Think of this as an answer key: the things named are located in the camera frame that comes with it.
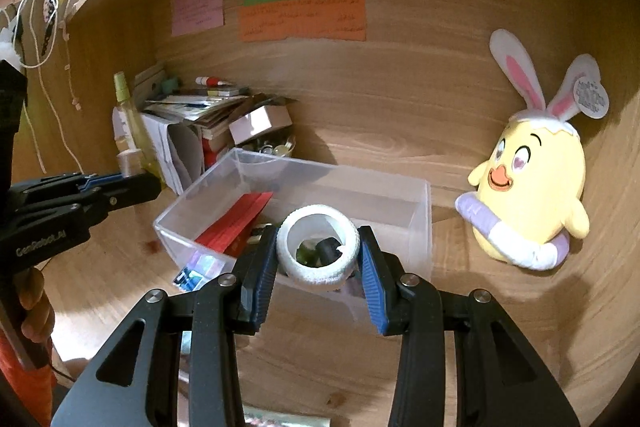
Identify person's left hand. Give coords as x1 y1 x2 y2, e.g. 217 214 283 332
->
14 268 55 343

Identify white tape roll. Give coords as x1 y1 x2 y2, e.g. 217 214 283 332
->
276 204 360 291

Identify pink sticky note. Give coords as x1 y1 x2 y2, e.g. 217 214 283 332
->
170 0 224 37

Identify red zip pouch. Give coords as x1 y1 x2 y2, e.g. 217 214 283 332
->
195 192 273 259

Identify red white marker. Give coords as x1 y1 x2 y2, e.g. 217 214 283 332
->
195 76 231 88

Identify blue staples box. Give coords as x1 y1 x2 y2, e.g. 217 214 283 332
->
172 267 212 293

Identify yellow chick bunny plush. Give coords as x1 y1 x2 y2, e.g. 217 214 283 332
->
454 29 610 272

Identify white string cord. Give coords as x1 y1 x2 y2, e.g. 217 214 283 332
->
2 0 87 176

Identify green glass bottle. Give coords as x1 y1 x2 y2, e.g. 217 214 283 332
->
296 242 322 268

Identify folded white paper leaflets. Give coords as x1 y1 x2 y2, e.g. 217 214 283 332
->
141 113 204 195

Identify stack of books and papers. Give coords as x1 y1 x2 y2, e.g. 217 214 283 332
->
131 62 296 170

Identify black purple spray bottle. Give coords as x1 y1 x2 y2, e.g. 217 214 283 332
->
317 237 342 268

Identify white bowl of trinkets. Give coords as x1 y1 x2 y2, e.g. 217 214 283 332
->
241 134 296 157

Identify small white cardboard box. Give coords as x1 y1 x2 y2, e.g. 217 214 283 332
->
229 105 292 145

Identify yellow-green spray bottle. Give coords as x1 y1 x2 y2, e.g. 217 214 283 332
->
114 72 164 181

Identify orange sticky note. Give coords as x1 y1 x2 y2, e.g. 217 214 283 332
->
239 0 367 42

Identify clear plastic storage bin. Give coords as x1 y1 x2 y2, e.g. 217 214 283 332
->
152 146 433 323

